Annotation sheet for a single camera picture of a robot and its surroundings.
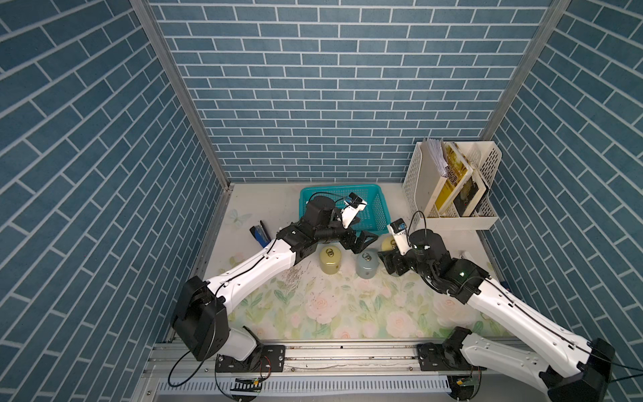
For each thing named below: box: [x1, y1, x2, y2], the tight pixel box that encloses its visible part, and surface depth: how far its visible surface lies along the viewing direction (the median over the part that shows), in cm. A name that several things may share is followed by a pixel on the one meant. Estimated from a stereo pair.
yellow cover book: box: [435, 142, 474, 214], surface depth 98 cm
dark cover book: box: [452, 169, 487, 217], surface depth 97 cm
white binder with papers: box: [414, 139, 448, 219], surface depth 90 cm
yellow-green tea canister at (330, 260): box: [318, 245, 342, 275], surface depth 89 cm
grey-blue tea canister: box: [355, 247, 381, 279], surface depth 88 cm
